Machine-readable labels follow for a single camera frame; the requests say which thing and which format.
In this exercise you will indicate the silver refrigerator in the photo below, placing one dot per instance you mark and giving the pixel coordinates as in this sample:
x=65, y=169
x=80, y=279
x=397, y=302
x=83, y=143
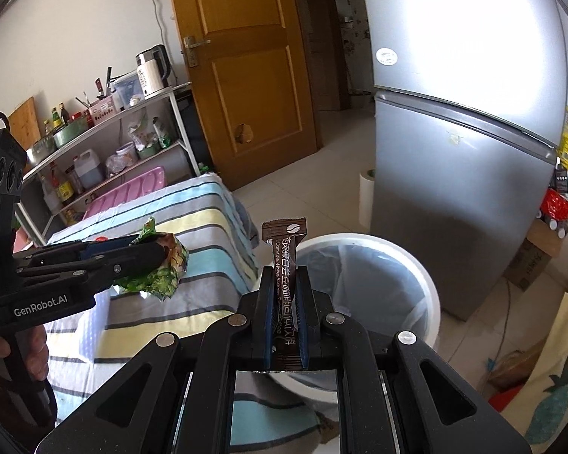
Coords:
x=430, y=175

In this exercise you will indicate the clear plastic jar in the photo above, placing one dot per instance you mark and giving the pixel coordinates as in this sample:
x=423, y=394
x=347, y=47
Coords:
x=126, y=152

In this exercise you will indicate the white trash bin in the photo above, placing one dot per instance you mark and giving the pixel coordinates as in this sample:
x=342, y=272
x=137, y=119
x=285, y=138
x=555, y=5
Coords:
x=407, y=265

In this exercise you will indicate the green basin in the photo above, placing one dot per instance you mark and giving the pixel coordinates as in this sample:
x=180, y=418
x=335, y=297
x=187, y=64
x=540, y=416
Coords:
x=71, y=132

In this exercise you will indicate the pineapple print cloth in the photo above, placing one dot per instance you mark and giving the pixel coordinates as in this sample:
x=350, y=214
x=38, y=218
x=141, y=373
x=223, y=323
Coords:
x=549, y=388

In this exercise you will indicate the clear storage box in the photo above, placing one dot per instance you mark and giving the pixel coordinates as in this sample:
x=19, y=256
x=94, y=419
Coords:
x=128, y=87

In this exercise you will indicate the wooden door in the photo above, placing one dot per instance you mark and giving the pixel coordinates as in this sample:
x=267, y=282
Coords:
x=246, y=80

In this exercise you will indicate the yellow label sauce bottle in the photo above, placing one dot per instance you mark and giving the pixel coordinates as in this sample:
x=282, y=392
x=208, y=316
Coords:
x=64, y=189

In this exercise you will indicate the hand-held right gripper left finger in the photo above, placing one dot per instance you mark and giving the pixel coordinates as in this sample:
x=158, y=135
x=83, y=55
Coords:
x=265, y=321

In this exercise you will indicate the dark inner door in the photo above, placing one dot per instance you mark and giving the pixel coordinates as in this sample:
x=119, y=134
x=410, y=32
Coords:
x=317, y=47

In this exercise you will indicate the plastic jug with dark liquid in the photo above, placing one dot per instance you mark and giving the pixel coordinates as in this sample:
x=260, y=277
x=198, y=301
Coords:
x=87, y=172

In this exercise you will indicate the person's left hand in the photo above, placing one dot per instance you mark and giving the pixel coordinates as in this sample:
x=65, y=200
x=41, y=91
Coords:
x=35, y=354

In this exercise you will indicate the clear bag of food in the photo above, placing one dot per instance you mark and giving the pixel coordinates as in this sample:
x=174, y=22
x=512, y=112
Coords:
x=142, y=137

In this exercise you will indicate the white electric kettle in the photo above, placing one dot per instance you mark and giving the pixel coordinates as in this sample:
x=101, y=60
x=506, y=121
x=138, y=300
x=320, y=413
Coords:
x=149, y=73

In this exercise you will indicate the black packet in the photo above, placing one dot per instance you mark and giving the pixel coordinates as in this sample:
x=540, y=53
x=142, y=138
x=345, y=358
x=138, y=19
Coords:
x=561, y=179

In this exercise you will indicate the cardboard box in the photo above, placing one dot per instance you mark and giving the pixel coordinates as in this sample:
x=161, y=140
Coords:
x=530, y=255

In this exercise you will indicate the green and white bottle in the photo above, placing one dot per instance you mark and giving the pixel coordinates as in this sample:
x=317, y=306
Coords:
x=162, y=132

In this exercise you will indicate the green snack wrapper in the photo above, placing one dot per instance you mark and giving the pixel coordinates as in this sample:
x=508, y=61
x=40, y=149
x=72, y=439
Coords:
x=168, y=279

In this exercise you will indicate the white shelf rack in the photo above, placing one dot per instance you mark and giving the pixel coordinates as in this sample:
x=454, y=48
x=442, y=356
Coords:
x=177, y=118

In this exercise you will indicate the steel pot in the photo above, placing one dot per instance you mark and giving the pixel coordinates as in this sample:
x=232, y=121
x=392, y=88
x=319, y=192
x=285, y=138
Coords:
x=40, y=151

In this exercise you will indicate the brown paper bag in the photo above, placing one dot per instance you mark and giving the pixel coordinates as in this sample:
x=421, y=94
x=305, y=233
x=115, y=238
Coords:
x=513, y=364

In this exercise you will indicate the red cloth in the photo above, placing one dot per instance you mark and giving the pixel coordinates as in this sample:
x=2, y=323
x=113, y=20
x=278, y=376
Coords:
x=506, y=397

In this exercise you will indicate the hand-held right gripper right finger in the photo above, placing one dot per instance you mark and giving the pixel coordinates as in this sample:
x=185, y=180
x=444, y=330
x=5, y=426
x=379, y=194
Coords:
x=304, y=326

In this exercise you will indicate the pink utensil holder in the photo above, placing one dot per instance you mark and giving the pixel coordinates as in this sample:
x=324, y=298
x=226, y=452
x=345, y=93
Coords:
x=102, y=112

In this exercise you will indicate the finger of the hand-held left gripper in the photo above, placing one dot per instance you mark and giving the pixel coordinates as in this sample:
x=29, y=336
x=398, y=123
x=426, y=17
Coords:
x=123, y=265
x=109, y=245

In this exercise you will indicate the pack of dark bottles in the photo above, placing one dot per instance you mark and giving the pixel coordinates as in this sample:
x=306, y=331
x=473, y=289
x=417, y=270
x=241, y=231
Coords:
x=554, y=224

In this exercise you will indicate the green plastic bottle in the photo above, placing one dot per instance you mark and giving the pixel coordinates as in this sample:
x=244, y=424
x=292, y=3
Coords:
x=204, y=170

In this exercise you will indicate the red plastic bag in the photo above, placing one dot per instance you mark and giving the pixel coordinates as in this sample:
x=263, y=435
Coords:
x=556, y=203

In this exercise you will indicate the striped blanket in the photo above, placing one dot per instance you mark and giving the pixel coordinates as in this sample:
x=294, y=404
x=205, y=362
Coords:
x=208, y=227

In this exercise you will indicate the clear plastic bin liner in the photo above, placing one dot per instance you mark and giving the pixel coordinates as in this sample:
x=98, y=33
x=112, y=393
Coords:
x=359, y=283

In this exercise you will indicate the brown coffee sachet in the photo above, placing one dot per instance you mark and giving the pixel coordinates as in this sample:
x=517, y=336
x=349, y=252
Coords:
x=284, y=255

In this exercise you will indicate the round white sticker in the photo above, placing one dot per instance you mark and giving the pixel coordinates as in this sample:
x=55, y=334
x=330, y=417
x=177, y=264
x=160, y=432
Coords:
x=386, y=56

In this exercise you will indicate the white paper roll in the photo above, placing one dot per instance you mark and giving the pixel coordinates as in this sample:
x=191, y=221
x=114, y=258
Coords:
x=366, y=198

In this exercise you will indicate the wooden cutting board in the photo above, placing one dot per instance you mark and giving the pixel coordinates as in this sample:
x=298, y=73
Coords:
x=26, y=123

